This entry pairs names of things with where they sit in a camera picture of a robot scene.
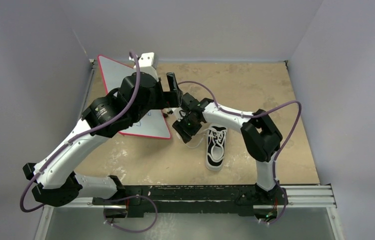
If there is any black and white sneaker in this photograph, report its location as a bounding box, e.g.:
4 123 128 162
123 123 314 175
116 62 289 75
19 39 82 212
205 123 226 171

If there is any white shoelace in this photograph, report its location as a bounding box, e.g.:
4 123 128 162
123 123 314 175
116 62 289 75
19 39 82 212
184 125 228 150

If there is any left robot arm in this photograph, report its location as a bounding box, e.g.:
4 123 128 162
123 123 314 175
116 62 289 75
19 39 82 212
23 72 183 207

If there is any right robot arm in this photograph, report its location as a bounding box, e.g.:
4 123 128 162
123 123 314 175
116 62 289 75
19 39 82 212
172 93 283 204

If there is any pink-framed whiteboard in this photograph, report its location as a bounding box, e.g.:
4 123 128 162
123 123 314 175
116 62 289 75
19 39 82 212
97 55 171 140

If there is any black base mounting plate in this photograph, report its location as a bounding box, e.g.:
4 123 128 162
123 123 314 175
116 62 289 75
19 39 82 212
92 184 288 222

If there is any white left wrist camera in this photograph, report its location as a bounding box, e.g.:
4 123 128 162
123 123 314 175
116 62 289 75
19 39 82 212
135 52 159 82

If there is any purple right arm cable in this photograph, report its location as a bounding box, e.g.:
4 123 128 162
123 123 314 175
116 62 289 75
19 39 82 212
177 80 303 226

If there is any aluminium frame rail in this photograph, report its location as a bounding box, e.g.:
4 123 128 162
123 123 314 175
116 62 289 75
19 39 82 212
62 185 337 210

